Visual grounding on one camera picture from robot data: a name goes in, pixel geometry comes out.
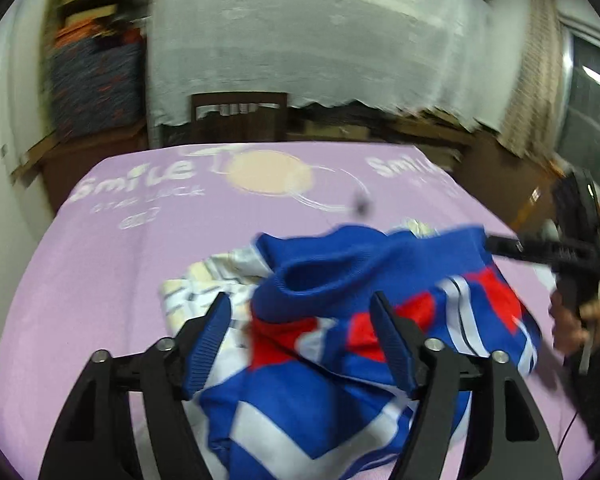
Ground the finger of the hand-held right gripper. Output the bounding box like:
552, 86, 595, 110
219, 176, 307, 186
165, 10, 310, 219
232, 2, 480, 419
485, 235, 566, 266

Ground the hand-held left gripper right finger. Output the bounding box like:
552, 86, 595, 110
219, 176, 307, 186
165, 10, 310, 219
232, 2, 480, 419
369, 290, 563, 480

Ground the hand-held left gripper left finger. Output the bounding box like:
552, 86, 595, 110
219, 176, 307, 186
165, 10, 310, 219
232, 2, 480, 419
39, 291, 232, 480

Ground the blue red white hoodie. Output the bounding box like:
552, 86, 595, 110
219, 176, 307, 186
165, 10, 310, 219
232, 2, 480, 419
159, 217, 541, 480

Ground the person's right hand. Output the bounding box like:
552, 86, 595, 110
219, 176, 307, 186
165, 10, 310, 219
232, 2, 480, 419
550, 292, 596, 356

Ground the pile of wooden crates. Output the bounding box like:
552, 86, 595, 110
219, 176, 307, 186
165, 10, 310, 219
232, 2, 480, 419
287, 102, 481, 161

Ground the beige patterned curtain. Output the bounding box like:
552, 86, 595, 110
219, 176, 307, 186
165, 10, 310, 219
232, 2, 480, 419
500, 0, 573, 158

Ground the dark wooden chair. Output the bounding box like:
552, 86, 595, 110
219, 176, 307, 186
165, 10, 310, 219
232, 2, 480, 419
190, 92, 288, 143

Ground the brown wooden shelf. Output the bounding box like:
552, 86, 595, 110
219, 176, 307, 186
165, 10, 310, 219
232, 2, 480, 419
10, 120, 151, 211

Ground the white lace cloth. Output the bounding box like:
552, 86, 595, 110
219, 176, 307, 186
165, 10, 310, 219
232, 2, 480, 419
145, 0, 511, 128

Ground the window with metal frame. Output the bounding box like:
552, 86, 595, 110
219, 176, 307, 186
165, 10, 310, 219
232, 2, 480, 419
555, 15, 600, 186

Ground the thin black cable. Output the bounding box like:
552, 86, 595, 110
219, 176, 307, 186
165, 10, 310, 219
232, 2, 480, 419
555, 400, 583, 458

